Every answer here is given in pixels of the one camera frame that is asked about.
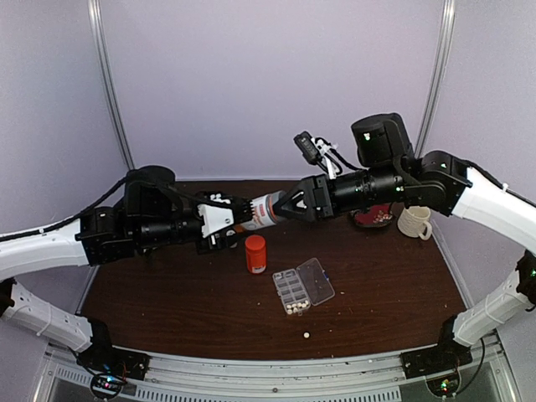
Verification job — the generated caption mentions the grey capped white orange bottle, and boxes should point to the grey capped white orange bottle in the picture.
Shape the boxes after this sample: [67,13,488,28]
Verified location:
[234,195,275,233]

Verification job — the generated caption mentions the clear plastic pill organizer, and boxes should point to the clear plastic pill organizer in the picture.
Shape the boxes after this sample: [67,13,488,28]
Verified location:
[272,258,335,312]

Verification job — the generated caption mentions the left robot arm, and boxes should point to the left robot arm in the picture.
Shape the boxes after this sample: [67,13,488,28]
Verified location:
[1,166,253,372]

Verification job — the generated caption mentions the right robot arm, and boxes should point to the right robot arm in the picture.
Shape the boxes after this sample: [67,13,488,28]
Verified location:
[273,113,535,370]

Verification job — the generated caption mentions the beige pills in organizer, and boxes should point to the beige pills in organizer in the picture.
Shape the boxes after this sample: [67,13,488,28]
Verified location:
[285,299,311,316]

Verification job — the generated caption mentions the orange pill bottle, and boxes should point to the orange pill bottle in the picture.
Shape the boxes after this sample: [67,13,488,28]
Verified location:
[245,234,267,275]

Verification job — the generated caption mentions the red patterned plate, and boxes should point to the red patterned plate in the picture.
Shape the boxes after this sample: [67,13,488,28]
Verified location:
[349,204,394,229]

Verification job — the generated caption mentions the cream ceramic mug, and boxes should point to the cream ceramic mug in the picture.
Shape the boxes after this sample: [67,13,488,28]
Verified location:
[397,206,432,240]

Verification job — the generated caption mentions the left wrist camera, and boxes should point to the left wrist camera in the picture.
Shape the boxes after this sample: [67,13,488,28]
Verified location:
[198,204,235,238]

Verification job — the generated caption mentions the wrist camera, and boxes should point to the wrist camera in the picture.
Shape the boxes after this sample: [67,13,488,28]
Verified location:
[293,131,343,179]
[198,204,235,238]

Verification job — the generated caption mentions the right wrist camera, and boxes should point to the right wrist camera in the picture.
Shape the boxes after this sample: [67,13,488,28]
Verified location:
[293,131,343,179]

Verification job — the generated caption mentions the front aluminium rail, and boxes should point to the front aluminium rail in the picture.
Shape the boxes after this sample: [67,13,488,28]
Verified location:
[31,349,517,401]

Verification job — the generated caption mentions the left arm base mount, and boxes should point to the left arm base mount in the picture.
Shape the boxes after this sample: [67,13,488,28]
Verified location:
[73,318,150,401]

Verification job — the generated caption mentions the right aluminium frame post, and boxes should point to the right aluminium frame post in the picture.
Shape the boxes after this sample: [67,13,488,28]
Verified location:
[415,0,456,158]

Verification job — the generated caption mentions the aluminium frame post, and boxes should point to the aluminium frame post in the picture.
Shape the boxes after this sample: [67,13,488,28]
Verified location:
[87,0,136,170]
[415,0,456,158]

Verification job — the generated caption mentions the left black braided cable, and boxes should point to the left black braided cable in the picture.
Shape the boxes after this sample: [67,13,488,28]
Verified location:
[0,175,131,244]

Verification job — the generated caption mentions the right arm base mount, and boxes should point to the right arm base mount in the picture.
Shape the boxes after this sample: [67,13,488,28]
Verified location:
[400,316,472,399]

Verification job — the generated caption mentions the left aluminium frame post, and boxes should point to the left aluminium frame post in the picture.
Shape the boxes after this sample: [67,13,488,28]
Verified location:
[87,0,136,170]

